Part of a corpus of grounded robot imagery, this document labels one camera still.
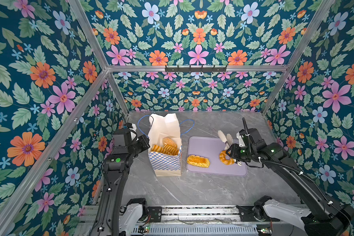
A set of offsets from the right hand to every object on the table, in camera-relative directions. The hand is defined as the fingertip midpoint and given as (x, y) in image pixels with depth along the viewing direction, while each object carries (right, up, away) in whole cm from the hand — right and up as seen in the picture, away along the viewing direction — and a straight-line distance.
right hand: (227, 151), depth 74 cm
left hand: (-38, +9, -3) cm, 40 cm away
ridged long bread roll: (-39, 0, +10) cm, 40 cm away
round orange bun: (-33, +2, +23) cm, 40 cm away
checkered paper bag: (-37, +13, +14) cm, 42 cm away
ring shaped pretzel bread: (+1, -7, +17) cm, 18 cm away
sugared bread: (-31, -2, +16) cm, 35 cm away
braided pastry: (-14, -9, +15) cm, 22 cm away
